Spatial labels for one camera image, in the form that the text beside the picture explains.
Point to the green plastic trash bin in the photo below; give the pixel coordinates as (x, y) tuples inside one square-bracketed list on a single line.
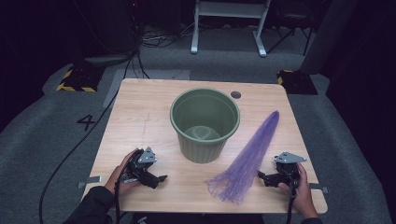
[(202, 149)]

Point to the purple plastic bag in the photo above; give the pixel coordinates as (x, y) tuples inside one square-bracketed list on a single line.
[(249, 158)]

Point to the small metal table bracket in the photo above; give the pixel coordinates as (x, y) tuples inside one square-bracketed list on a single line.
[(319, 187), (93, 179)]

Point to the grey stand base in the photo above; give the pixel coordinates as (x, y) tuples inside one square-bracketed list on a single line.
[(106, 59)]

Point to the grey column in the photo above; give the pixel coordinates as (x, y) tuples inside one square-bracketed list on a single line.
[(327, 37)]

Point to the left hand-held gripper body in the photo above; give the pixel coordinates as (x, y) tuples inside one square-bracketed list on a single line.
[(146, 157)]

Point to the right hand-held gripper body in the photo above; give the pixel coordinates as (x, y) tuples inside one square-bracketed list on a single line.
[(288, 171)]

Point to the white metal stand frame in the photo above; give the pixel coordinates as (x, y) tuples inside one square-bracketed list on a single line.
[(229, 9)]

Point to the person's left hand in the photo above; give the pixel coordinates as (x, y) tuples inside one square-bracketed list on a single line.
[(116, 180)]

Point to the person's right hand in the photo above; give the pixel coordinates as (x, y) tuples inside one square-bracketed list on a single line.
[(303, 199)]

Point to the black chair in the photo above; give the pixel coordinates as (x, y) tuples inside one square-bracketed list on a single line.
[(292, 18)]

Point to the black yellow striped base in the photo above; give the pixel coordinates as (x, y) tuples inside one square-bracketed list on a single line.
[(81, 77), (299, 82)]

